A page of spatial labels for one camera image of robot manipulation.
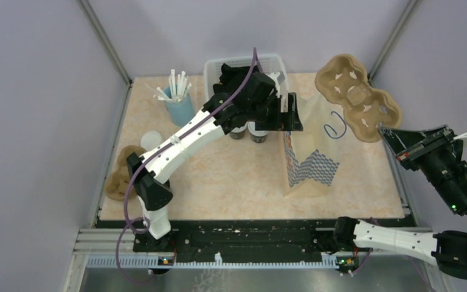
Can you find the brown cardboard cup carrier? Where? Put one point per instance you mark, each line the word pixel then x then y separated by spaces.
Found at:
pixel 116 183
pixel 344 81

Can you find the black cloth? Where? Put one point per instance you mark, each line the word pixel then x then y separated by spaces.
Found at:
pixel 230 80

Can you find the dark printed coffee cup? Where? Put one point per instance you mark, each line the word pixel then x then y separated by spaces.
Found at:
pixel 237 133
pixel 259 136

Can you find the white plastic basket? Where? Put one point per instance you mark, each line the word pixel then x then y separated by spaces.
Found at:
pixel 270 63

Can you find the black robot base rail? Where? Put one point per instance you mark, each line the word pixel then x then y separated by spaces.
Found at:
pixel 218 244

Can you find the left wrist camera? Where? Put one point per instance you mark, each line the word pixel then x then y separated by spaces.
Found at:
pixel 279 80

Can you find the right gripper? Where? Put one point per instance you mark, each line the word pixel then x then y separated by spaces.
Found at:
pixel 404 142

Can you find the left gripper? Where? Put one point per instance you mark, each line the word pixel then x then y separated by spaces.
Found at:
pixel 281 121

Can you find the white lid stack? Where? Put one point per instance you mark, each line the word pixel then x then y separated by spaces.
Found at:
pixel 150 140

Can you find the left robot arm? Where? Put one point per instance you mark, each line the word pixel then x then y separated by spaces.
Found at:
pixel 150 171

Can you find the blue straw holder cup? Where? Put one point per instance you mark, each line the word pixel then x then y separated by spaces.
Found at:
pixel 181 112

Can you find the checkered paper takeout bag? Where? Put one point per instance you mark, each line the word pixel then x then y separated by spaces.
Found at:
pixel 313 156

